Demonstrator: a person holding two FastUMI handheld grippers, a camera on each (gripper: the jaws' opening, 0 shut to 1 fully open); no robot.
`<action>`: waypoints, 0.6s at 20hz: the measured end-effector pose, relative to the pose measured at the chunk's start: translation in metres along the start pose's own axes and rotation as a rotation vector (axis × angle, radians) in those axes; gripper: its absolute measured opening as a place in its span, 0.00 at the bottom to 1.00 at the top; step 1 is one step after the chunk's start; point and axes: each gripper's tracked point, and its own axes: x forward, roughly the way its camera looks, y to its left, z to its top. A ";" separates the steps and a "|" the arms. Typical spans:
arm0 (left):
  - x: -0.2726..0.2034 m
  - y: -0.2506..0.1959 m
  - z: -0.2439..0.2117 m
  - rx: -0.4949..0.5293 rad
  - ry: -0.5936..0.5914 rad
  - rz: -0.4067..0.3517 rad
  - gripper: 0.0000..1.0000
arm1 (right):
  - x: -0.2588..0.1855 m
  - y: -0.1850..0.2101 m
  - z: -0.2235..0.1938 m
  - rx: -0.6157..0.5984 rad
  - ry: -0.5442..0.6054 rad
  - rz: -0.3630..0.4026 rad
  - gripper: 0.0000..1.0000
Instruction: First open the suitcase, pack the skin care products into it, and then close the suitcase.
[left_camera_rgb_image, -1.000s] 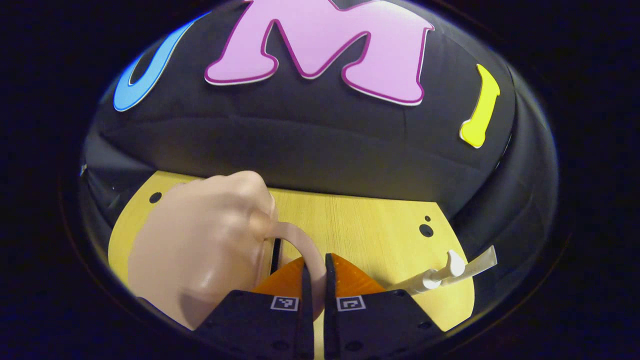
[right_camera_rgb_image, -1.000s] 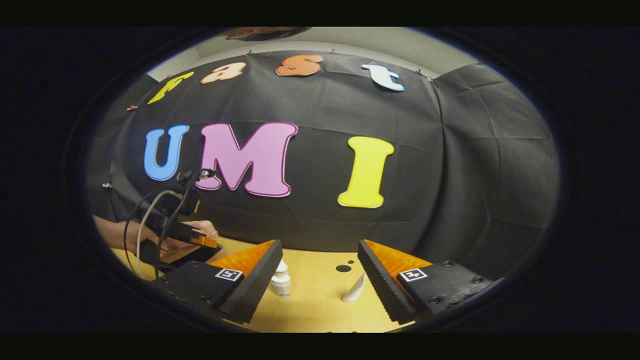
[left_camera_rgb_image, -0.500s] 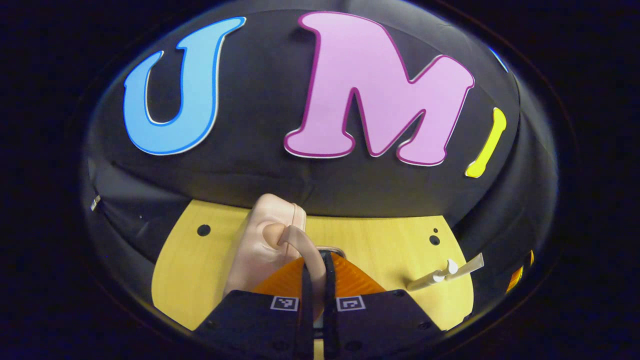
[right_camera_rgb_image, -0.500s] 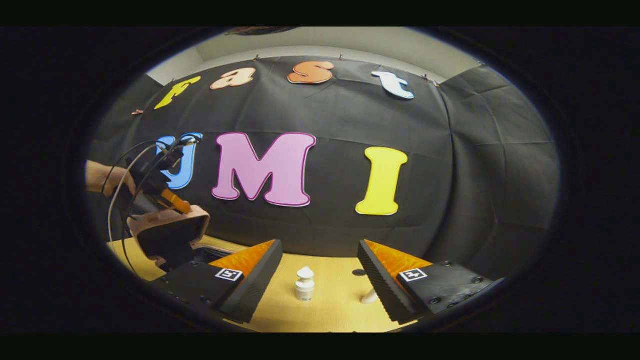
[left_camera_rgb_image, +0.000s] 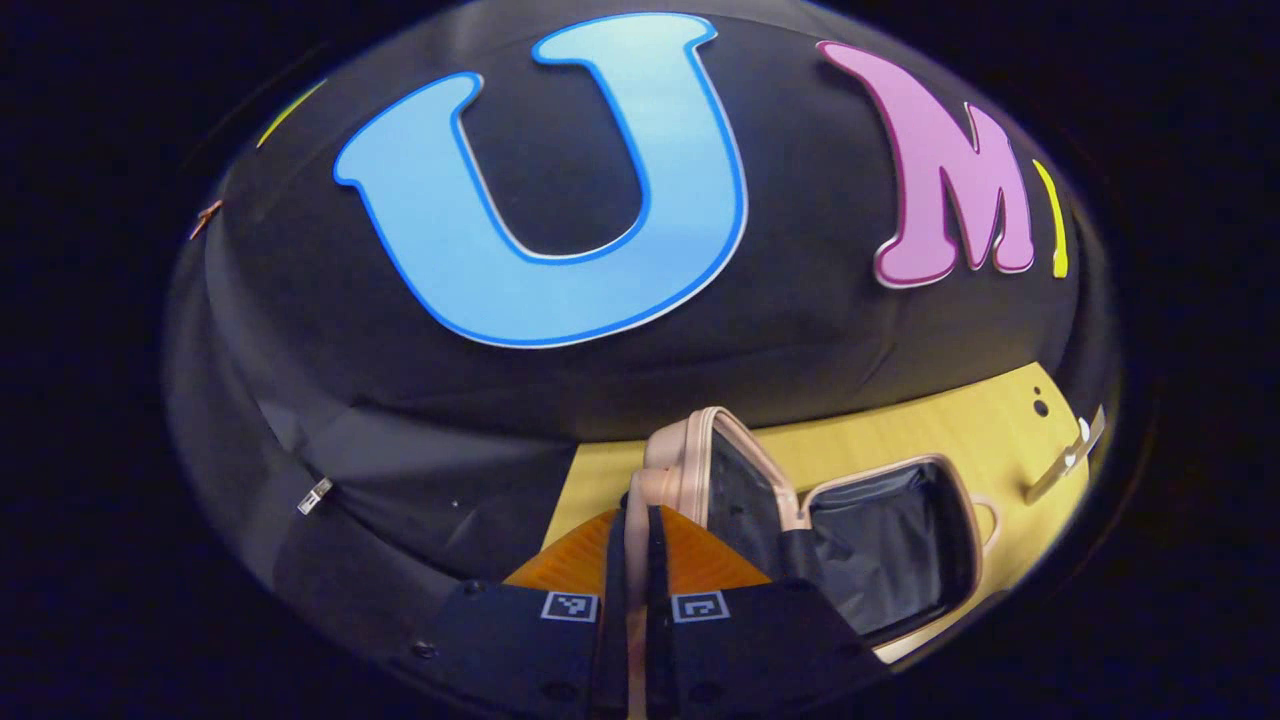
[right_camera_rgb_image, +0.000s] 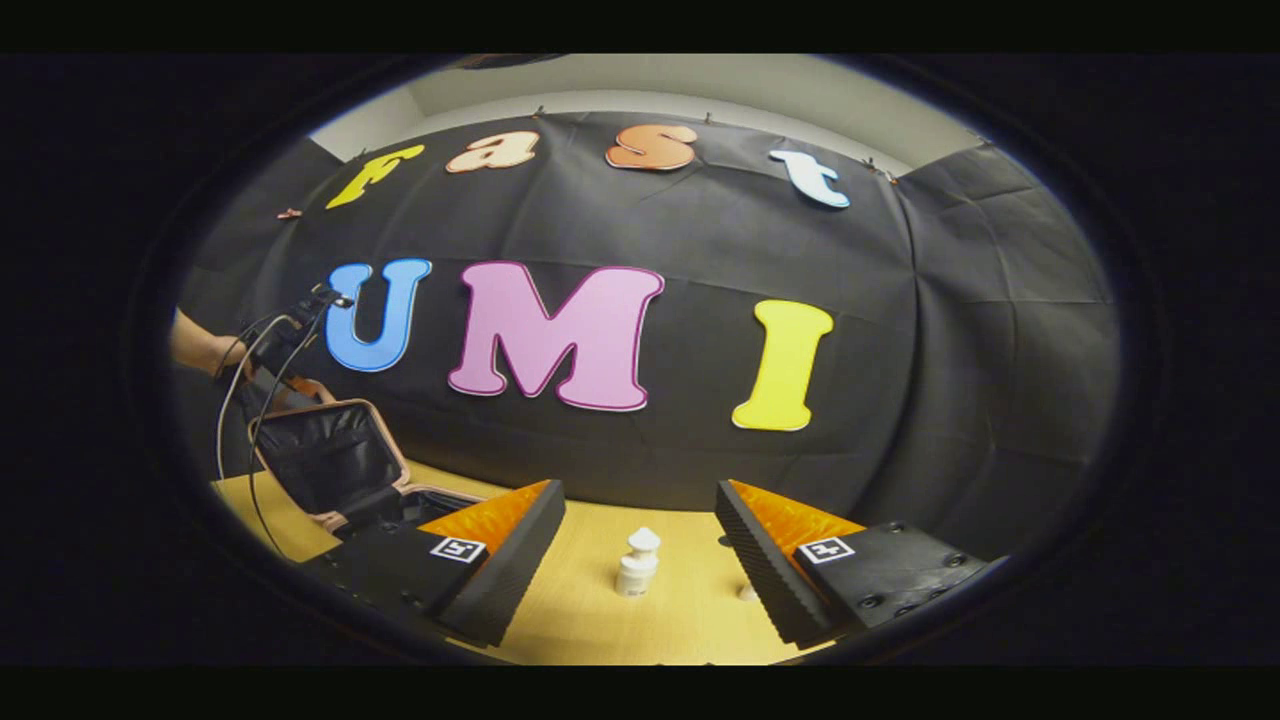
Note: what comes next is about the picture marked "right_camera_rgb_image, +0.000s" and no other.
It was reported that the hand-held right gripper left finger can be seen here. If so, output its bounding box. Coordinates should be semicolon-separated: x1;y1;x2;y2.
300;480;567;650

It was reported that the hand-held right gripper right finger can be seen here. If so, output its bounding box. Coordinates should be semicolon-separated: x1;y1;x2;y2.
715;480;991;649

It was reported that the white pump bottle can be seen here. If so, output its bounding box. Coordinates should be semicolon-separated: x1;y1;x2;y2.
615;527;662;598

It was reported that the black backdrop cloth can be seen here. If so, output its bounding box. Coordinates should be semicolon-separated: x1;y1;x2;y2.
170;110;1121;561

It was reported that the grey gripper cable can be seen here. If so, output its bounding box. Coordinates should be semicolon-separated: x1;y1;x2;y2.
216;315;301;479

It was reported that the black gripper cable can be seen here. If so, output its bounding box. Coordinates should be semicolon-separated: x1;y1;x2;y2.
247;298;333;557

